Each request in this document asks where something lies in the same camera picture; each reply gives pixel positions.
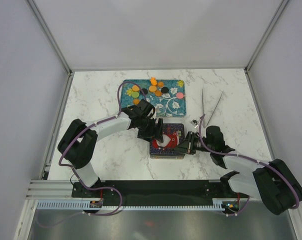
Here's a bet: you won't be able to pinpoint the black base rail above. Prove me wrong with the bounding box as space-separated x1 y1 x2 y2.
71 180 248 208

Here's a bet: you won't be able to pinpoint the silver metal tongs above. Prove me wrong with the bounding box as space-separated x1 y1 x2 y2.
201 86 224 127

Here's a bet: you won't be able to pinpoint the square cookie tin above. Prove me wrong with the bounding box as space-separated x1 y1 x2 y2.
150 154 185 160

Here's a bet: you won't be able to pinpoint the orange fish cookie top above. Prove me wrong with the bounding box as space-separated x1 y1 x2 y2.
150 77 158 86

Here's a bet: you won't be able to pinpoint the black sandwich cookie right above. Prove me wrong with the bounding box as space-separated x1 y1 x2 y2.
161 87 169 94

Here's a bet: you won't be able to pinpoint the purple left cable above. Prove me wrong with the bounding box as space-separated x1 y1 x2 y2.
58 82 152 167

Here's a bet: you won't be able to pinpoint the orange ridged cookie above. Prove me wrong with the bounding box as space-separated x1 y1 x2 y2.
133 98 140 105

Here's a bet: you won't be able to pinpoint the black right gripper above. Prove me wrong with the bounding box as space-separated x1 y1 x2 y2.
171 131 213 155

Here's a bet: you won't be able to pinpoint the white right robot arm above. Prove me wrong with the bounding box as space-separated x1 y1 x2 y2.
173 126 302 215

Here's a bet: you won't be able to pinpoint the orange round cookie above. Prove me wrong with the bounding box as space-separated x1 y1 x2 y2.
148 85 157 93
131 85 140 92

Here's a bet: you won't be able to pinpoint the teal floral tray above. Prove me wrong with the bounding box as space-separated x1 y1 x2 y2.
120 79 187 117

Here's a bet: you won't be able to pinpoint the purple cable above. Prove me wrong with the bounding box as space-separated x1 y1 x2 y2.
198 114 301 210
58 82 152 167

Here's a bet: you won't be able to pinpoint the black sandwich cookie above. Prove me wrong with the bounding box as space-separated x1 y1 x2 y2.
161 87 169 94
140 88 148 96

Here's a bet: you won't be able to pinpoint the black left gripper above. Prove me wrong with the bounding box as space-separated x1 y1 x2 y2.
137 117 163 144

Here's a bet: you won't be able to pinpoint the gold tin lid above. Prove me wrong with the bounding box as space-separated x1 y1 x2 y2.
149 123 185 155

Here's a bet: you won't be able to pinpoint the orange round cookie centre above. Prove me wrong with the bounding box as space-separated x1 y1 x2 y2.
148 85 157 93

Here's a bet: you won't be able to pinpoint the pink cookie right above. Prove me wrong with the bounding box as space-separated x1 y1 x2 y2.
176 92 184 99

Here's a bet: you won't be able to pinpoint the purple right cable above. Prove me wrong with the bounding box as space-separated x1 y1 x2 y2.
198 114 301 210

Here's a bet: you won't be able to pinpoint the green cookie on tray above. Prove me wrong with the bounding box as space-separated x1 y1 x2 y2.
131 91 140 99

